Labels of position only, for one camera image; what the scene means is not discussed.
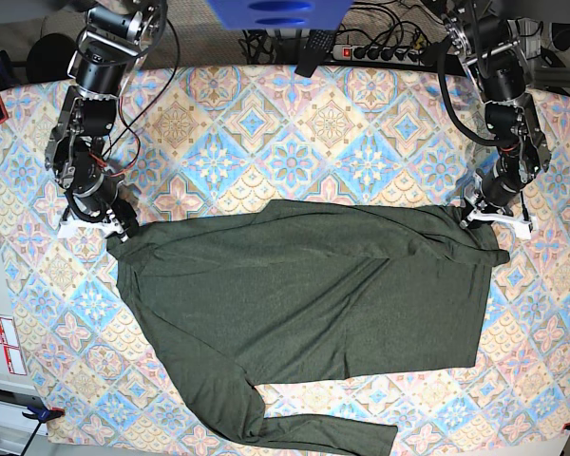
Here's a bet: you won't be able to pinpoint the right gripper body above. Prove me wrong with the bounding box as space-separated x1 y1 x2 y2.
66 178 136 228

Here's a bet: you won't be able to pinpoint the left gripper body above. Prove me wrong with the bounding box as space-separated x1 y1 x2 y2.
469 170 525 216

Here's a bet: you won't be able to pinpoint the dark green long-sleeve shirt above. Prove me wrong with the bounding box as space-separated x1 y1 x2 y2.
106 199 509 455

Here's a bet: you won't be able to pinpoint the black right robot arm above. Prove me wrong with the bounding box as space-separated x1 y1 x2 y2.
45 1 167 241

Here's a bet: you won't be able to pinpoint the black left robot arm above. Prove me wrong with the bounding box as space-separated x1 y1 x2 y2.
436 1 551 240

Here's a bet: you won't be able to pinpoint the black round stand base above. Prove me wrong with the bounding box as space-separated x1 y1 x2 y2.
26 33 76 84

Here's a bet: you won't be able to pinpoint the patterned tile tablecloth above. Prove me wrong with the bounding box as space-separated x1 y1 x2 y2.
0 66 570 455

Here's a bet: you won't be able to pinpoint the red white labels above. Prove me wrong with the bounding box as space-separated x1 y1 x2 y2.
0 315 27 376

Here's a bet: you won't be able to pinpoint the white power strip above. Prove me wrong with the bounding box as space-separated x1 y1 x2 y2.
332 45 421 65

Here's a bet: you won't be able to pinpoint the blue clamp bottom left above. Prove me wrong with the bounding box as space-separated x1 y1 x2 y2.
21 406 66 456

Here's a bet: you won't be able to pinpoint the black remote control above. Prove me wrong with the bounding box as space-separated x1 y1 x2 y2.
294 29 336 78

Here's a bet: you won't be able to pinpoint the blue plastic box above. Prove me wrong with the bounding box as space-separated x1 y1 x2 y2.
208 0 352 30

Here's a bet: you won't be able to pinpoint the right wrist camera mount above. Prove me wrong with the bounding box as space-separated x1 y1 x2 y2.
57 211 124 238

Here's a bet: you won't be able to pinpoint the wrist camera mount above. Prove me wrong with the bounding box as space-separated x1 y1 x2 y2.
459 201 538 240
57 211 124 238

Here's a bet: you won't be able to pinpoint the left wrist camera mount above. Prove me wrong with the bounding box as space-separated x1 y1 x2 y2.
459 201 538 240

